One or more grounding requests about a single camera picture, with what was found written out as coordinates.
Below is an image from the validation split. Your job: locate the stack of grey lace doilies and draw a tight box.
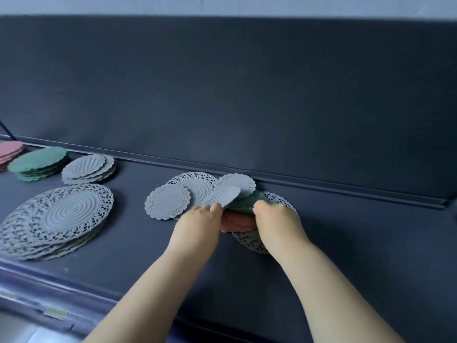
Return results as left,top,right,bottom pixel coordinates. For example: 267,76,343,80
0,183,114,262

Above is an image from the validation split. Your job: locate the dark blue shelf board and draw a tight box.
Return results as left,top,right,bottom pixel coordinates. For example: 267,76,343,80
0,137,457,343

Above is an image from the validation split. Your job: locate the person's right forearm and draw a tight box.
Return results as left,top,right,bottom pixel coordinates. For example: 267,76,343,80
275,242,406,343

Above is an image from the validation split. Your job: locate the mixed pile of coasters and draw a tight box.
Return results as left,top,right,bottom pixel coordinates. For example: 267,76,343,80
144,171,300,255

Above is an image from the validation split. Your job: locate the stack of green coasters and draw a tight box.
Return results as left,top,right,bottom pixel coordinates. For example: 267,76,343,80
7,146,69,182

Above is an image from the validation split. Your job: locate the person's left forearm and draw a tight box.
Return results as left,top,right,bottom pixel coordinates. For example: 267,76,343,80
84,246,219,343

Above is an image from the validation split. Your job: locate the stack of pink coasters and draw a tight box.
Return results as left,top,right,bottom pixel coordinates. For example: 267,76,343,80
0,141,25,172

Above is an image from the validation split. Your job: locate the person's right hand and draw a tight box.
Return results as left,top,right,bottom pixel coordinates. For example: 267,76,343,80
252,202,312,265

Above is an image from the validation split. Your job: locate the stack of small grey coasters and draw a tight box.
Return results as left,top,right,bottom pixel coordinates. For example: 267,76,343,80
61,154,117,185

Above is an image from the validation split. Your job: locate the person's left hand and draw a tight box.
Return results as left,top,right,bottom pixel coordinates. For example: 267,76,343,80
165,202,225,264

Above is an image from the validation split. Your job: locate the black slotted shelf upright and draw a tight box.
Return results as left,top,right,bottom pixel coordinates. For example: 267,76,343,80
0,119,15,140

